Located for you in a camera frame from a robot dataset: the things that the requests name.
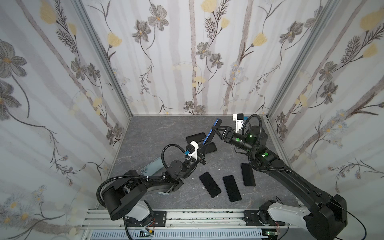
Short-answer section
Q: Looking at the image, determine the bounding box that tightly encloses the black phone case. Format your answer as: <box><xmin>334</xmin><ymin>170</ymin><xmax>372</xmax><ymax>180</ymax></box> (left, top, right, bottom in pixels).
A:
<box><xmin>186</xmin><ymin>133</ymin><xmax>207</xmax><ymax>145</ymax></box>
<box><xmin>198</xmin><ymin>142</ymin><xmax>217</xmax><ymax>155</ymax></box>

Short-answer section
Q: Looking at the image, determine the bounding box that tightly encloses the black phone with blue edge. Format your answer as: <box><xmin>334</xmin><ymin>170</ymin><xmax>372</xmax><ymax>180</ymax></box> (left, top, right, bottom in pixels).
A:
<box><xmin>203</xmin><ymin>119</ymin><xmax>222</xmax><ymax>146</ymax></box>

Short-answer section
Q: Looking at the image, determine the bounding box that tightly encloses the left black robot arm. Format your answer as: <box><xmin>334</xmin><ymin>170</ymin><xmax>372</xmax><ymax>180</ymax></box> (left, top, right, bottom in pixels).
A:
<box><xmin>96</xmin><ymin>144</ymin><xmax>210</xmax><ymax>221</ymax></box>

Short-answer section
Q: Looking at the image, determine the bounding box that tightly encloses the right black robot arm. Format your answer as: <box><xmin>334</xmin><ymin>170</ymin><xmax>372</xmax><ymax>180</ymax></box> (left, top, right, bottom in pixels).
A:
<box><xmin>212</xmin><ymin>126</ymin><xmax>348</xmax><ymax>240</ymax></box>

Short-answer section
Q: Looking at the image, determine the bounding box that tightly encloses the left black phone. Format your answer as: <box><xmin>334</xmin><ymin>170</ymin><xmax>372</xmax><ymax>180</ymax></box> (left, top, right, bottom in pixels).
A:
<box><xmin>199</xmin><ymin>172</ymin><xmax>222</xmax><ymax>198</ymax></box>

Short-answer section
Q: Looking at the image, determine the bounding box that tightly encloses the right black phone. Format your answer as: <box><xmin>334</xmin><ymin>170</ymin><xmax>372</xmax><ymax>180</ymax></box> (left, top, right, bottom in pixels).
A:
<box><xmin>241</xmin><ymin>163</ymin><xmax>256</xmax><ymax>187</ymax></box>

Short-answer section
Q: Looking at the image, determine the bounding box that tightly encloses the upper translucent green case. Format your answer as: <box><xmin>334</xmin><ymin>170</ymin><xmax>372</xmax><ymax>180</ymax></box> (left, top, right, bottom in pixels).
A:
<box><xmin>140</xmin><ymin>157</ymin><xmax>165</xmax><ymax>176</ymax></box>

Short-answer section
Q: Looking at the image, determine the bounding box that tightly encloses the translucent green case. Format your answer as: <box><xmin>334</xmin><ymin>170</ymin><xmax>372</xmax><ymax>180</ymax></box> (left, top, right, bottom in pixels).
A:
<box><xmin>157</xmin><ymin>192</ymin><xmax>170</xmax><ymax>196</ymax></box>
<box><xmin>140</xmin><ymin>157</ymin><xmax>165</xmax><ymax>176</ymax></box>

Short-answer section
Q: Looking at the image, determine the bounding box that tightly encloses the middle black phone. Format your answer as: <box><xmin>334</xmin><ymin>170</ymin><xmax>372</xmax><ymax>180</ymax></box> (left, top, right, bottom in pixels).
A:
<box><xmin>223</xmin><ymin>175</ymin><xmax>242</xmax><ymax>203</ymax></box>

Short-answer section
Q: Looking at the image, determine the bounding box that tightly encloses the lower translucent green case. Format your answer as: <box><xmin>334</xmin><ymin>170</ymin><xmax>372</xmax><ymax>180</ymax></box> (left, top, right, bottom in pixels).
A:
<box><xmin>157</xmin><ymin>192</ymin><xmax>170</xmax><ymax>196</ymax></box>

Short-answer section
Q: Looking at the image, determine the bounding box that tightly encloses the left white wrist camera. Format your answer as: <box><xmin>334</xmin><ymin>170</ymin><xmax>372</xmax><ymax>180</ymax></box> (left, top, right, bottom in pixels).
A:
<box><xmin>185</xmin><ymin>141</ymin><xmax>199</xmax><ymax>161</ymax></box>

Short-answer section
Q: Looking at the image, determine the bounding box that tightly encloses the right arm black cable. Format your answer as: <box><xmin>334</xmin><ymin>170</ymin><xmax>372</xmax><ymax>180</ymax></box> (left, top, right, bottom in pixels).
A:
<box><xmin>241</xmin><ymin>113</ymin><xmax>293</xmax><ymax>175</ymax></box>

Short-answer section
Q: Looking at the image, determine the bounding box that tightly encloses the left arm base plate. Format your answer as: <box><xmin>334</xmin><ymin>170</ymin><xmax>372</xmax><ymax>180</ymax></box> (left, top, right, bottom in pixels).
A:
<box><xmin>124</xmin><ymin>211</ymin><xmax>167</xmax><ymax>228</ymax></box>

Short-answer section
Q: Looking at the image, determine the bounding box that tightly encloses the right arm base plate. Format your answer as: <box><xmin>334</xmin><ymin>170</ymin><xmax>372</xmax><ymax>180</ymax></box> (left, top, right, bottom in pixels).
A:
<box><xmin>243</xmin><ymin>210</ymin><xmax>286</xmax><ymax>227</ymax></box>

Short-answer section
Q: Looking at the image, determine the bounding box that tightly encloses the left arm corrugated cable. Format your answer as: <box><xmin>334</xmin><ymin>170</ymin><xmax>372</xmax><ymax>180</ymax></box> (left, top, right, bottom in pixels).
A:
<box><xmin>95</xmin><ymin>143</ymin><xmax>188</xmax><ymax>208</ymax></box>

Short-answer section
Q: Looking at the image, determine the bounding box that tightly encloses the white perforated cable duct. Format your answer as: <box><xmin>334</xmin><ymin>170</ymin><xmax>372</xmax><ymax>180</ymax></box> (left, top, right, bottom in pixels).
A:
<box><xmin>89</xmin><ymin>229</ymin><xmax>268</xmax><ymax>240</ymax></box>

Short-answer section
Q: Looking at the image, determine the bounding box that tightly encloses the aluminium mounting rail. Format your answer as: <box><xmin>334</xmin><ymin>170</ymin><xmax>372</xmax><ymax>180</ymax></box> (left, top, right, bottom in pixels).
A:
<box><xmin>80</xmin><ymin>208</ymin><xmax>328</xmax><ymax>231</ymax></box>

